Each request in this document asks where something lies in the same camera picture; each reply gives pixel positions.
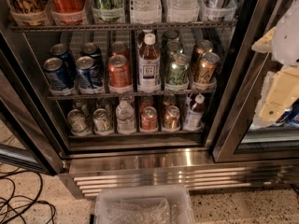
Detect green can shelf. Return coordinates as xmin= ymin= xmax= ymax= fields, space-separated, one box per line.
xmin=165 ymin=53 xmax=189 ymax=91
xmin=93 ymin=0 xmax=124 ymax=22
xmin=162 ymin=30 xmax=179 ymax=46
xmin=166 ymin=41 xmax=184 ymax=63

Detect silver can top shelf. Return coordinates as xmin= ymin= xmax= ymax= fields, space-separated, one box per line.
xmin=199 ymin=0 xmax=236 ymax=21

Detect middle wire shelf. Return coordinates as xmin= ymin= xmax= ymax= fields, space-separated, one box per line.
xmin=47 ymin=88 xmax=216 ymax=101

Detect water bottle top left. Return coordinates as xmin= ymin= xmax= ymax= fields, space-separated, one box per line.
xmin=130 ymin=0 xmax=162 ymax=24

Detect copper can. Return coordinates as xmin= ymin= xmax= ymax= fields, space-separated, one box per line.
xmin=163 ymin=105 xmax=180 ymax=131
xmin=162 ymin=94 xmax=177 ymax=112

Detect blue pepsi can rear left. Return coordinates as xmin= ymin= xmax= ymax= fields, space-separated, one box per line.
xmin=50 ymin=43 xmax=77 ymax=80

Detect copper can front bottom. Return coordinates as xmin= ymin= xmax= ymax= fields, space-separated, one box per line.
xmin=163 ymin=105 xmax=180 ymax=131

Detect blue pepsi can front left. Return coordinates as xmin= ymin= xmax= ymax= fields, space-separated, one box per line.
xmin=43 ymin=57 xmax=74 ymax=96

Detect blue can far right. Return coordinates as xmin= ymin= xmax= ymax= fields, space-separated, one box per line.
xmin=288 ymin=105 xmax=299 ymax=128

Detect copper can front middle shelf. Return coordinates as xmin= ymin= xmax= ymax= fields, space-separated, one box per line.
xmin=192 ymin=52 xmax=220 ymax=88

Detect silver can front left bottom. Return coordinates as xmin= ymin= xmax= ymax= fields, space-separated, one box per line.
xmin=67 ymin=109 xmax=91 ymax=136

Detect wire shelf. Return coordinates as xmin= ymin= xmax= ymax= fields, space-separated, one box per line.
xmin=9 ymin=20 xmax=237 ymax=33
xmin=47 ymin=88 xmax=216 ymax=101

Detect tea bottle front middle shelf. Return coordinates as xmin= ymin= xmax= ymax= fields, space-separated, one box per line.
xmin=138 ymin=33 xmax=161 ymax=92

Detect green can top shelf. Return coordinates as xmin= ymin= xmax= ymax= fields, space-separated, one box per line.
xmin=93 ymin=0 xmax=124 ymax=22

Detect left open fridge door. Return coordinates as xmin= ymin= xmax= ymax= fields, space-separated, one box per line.
xmin=1 ymin=49 xmax=64 ymax=175

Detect water bottle top right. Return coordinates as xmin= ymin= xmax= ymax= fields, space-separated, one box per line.
xmin=163 ymin=0 xmax=200 ymax=22

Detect green can front middle shelf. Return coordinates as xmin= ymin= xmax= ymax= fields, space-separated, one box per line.
xmin=165 ymin=53 xmax=189 ymax=91

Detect green can rear middle shelf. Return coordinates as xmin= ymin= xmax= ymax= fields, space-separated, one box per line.
xmin=162 ymin=30 xmax=179 ymax=46

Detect red coke can rear middle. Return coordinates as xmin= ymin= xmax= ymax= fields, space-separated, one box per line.
xmin=110 ymin=41 xmax=130 ymax=59

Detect red coke can rear bottom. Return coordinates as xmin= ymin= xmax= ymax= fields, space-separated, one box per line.
xmin=139 ymin=96 xmax=154 ymax=112

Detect copper can shelf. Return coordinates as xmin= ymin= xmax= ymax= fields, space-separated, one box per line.
xmin=191 ymin=39 xmax=213 ymax=71
xmin=192 ymin=52 xmax=220 ymax=88

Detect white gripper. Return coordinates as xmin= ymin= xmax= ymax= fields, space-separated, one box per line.
xmin=251 ymin=0 xmax=299 ymax=127

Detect tea bottle bottom shelf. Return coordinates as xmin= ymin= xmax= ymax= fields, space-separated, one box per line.
xmin=183 ymin=93 xmax=205 ymax=131

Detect copper can rear bottom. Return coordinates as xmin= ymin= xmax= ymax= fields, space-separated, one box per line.
xmin=162 ymin=94 xmax=177 ymax=112

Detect clear plastic bin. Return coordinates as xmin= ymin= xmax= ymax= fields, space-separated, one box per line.
xmin=93 ymin=185 xmax=195 ymax=224

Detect tea bottle shelf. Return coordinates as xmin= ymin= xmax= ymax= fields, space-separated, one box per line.
xmin=183 ymin=93 xmax=205 ymax=131
xmin=137 ymin=30 xmax=153 ymax=49
xmin=138 ymin=33 xmax=161 ymax=92

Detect blue pepsi can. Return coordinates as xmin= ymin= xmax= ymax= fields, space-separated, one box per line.
xmin=76 ymin=56 xmax=104 ymax=94
xmin=80 ymin=42 xmax=104 ymax=77
xmin=43 ymin=57 xmax=74 ymax=96
xmin=50 ymin=43 xmax=77 ymax=80

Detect tea bottle rear middle shelf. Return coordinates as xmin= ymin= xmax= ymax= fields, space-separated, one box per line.
xmin=137 ymin=30 xmax=153 ymax=49

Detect copper can rear middle shelf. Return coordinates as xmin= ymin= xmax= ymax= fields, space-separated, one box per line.
xmin=191 ymin=39 xmax=213 ymax=71

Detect red coke can front middle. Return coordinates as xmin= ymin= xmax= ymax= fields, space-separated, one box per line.
xmin=108 ymin=55 xmax=133 ymax=93

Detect blue pepsi can right fridge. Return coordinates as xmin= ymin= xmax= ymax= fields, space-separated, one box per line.
xmin=274 ymin=106 xmax=292 ymax=126

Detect water bottle bottom shelf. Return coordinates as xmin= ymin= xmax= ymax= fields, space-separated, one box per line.
xmin=116 ymin=101 xmax=135 ymax=134

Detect red coke can top shelf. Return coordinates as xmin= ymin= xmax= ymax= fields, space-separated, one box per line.
xmin=52 ymin=0 xmax=86 ymax=25

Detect upper wire shelf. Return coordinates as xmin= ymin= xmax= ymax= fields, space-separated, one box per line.
xmin=9 ymin=20 xmax=237 ymax=33

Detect right glass fridge door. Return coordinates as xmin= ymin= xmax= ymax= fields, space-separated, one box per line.
xmin=213 ymin=0 xmax=298 ymax=162

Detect silver can rear left bottom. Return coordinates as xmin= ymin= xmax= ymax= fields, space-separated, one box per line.
xmin=73 ymin=99 xmax=91 ymax=118

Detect red coke can front bottom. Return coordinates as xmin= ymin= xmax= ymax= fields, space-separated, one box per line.
xmin=141 ymin=106 xmax=158 ymax=132

